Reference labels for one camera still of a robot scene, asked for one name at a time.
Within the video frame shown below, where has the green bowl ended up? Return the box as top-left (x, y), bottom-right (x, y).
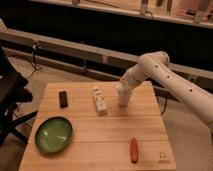
top-left (35, 116), bottom-right (73, 154)

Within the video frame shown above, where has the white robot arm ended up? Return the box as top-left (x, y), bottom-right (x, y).
top-left (117, 51), bottom-right (213, 125)

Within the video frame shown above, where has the black chair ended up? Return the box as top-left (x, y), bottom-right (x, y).
top-left (0, 46), bottom-right (37, 146)

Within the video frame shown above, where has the wooden table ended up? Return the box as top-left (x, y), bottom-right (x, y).
top-left (19, 81), bottom-right (176, 171)

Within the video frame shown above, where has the black rectangular block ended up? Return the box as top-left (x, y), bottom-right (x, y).
top-left (59, 91), bottom-right (68, 108)

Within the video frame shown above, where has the red sausage toy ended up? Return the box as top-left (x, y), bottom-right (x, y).
top-left (130, 138), bottom-right (138, 163)

